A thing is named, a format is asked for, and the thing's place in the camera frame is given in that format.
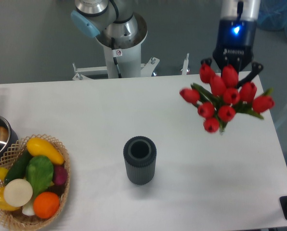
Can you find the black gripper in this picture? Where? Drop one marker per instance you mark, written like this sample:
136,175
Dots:
234,47

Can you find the red tulip bouquet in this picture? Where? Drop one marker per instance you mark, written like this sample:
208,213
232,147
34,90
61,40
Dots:
219,105

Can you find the dark grey ribbed vase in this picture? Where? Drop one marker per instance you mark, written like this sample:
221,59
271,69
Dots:
140,155

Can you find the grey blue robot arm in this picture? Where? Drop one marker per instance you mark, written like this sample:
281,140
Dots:
104,12

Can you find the blue plastic bag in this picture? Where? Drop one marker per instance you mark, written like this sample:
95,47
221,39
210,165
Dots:
273,15

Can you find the purple red onion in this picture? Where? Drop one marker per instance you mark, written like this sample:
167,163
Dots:
59,175

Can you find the yellow squash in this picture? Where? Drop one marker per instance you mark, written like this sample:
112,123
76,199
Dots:
38,146

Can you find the green lettuce leaf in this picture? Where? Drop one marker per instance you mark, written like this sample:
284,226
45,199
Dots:
39,173

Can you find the orange fruit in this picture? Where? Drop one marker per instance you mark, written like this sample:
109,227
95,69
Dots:
46,205

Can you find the dark green cucumber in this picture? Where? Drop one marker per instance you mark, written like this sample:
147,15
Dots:
18,169

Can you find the white round onion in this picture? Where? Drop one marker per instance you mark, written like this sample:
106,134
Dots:
18,192

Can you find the yellow bell pepper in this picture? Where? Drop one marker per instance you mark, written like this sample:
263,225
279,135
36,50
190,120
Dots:
3,204

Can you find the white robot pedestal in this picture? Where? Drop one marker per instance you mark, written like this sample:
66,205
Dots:
122,46

